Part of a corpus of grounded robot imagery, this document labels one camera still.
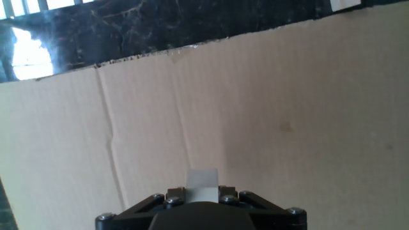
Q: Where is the tiny wooden block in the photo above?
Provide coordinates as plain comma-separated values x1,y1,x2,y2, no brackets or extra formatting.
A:
330,0,362,13

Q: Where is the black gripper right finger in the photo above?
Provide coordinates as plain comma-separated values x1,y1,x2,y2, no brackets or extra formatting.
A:
219,185,308,230

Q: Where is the small wooden cube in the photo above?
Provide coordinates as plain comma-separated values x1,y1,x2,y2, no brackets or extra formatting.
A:
185,168,220,204

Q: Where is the brown cardboard sheet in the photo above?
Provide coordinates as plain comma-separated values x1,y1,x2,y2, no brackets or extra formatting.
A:
0,1,409,230

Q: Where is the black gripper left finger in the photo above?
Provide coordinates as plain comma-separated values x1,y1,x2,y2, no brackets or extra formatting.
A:
95,187,187,230

